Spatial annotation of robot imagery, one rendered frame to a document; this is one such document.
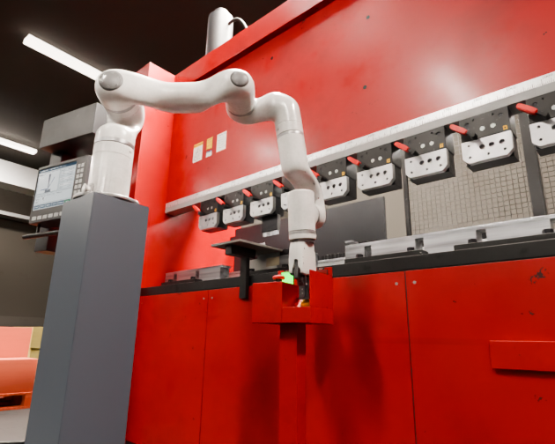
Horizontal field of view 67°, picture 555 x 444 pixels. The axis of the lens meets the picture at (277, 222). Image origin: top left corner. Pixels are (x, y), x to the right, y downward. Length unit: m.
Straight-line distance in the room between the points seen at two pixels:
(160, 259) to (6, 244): 6.25
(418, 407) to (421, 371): 0.10
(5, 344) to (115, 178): 3.54
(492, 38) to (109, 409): 1.63
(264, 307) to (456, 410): 0.60
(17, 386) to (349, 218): 3.24
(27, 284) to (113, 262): 7.49
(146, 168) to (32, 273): 6.31
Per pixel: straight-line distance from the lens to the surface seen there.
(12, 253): 8.67
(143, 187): 2.59
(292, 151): 1.33
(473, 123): 1.56
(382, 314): 1.41
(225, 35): 3.01
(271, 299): 1.26
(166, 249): 2.60
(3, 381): 4.38
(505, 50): 1.65
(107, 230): 1.25
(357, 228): 2.27
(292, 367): 1.28
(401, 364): 1.38
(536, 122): 1.50
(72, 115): 2.92
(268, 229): 1.96
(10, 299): 8.62
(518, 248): 1.29
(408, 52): 1.81
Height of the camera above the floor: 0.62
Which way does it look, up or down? 16 degrees up
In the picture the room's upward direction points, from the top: 1 degrees clockwise
